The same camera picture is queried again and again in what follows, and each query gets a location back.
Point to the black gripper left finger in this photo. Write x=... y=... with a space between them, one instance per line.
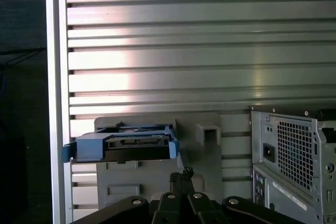
x=168 y=208

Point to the hard disk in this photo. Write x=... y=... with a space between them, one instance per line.
x=89 y=148

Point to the black open PC case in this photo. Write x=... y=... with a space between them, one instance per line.
x=262 y=134

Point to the grey parts rack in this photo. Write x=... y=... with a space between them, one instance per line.
x=147 y=174

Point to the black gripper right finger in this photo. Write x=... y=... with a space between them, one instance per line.
x=199 y=208

